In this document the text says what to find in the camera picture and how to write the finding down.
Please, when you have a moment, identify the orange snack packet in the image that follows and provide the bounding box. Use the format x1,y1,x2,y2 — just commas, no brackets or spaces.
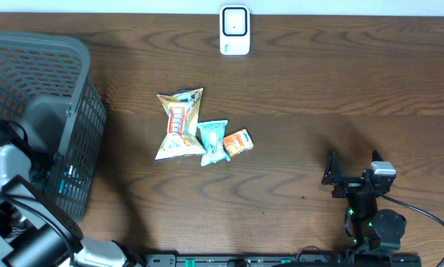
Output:
223,129,254,157

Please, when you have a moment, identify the mint green snack packet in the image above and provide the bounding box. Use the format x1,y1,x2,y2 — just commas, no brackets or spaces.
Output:
198,120,231,166

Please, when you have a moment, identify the yellow snack bag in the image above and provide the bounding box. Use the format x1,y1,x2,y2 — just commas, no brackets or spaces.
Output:
155,88,206,161

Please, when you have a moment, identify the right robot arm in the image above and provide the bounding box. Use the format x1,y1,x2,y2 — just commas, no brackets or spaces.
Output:
322,150,406,252

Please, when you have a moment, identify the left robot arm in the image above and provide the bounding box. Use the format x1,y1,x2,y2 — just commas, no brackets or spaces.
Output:
0,120,147,266

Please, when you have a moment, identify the white barcode scanner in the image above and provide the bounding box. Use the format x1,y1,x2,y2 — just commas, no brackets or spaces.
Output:
219,4,251,56

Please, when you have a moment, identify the grey plastic basket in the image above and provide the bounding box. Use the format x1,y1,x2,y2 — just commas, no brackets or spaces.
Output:
0,30,106,222

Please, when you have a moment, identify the right black cable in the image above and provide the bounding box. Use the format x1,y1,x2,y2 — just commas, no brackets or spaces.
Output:
377,191,444,267

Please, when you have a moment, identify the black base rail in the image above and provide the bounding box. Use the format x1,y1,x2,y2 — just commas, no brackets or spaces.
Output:
144,251,422,267

